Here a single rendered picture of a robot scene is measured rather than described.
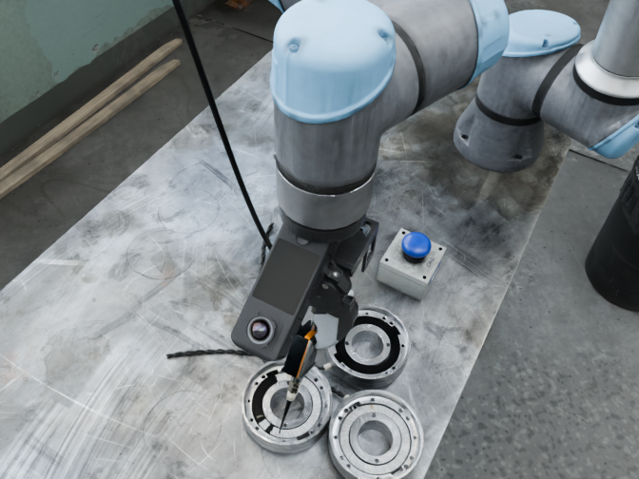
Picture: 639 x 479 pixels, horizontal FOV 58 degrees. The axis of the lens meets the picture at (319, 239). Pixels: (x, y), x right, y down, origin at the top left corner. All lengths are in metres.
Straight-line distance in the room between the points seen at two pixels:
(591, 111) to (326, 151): 0.55
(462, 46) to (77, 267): 0.63
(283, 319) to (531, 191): 0.62
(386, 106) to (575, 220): 1.82
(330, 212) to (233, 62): 2.23
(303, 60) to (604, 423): 1.54
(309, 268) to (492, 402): 1.26
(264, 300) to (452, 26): 0.25
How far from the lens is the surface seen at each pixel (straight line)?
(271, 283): 0.47
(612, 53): 0.83
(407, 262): 0.79
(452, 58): 0.42
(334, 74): 0.34
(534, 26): 0.94
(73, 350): 0.81
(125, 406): 0.75
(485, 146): 0.99
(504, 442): 1.65
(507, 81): 0.93
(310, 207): 0.41
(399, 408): 0.70
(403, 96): 0.39
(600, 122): 0.88
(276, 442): 0.67
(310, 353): 0.60
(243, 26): 2.86
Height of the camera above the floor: 1.47
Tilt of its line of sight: 51 degrees down
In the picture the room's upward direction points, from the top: 3 degrees clockwise
